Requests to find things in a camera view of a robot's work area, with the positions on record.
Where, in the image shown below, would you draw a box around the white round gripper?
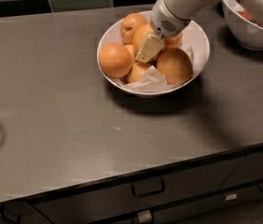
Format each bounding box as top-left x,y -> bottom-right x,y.
135,0 -> 190,63

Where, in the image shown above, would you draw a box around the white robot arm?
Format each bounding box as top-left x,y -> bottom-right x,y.
136,0 -> 263,63

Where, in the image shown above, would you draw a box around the small middle hidden orange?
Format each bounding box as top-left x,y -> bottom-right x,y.
124,44 -> 137,64

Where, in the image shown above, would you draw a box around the white paper bowl liner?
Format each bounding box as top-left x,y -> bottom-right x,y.
115,48 -> 194,93

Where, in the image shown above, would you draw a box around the large white fruit bowl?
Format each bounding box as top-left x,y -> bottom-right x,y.
97,21 -> 210,98

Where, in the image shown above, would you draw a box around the white bowl with strawberries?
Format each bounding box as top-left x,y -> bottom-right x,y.
221,0 -> 263,50

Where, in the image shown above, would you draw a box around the red strawberries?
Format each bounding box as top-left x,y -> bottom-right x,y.
240,10 -> 258,25

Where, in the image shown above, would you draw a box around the right drawer front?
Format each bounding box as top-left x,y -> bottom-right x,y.
220,147 -> 263,189

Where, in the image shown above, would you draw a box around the lower drawer with label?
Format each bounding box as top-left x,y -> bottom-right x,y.
91,179 -> 263,224

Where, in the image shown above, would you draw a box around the upper drawer with black handle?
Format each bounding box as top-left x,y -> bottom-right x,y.
36,158 -> 242,224

